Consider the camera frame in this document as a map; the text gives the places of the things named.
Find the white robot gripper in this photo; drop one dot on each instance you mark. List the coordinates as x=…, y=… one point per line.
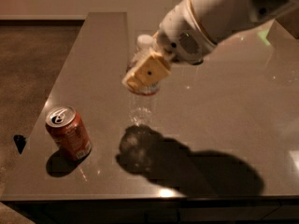
x=179, y=39

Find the clear plastic water bottle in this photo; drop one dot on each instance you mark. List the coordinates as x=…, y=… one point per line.
x=143, y=104

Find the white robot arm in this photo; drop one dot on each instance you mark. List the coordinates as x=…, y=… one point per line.
x=224, y=18

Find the green soda can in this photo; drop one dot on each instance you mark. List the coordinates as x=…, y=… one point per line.
x=198, y=62

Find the red coke can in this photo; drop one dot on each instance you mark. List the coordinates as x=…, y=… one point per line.
x=65, y=126

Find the small black floor object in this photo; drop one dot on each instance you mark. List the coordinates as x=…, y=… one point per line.
x=20, y=142

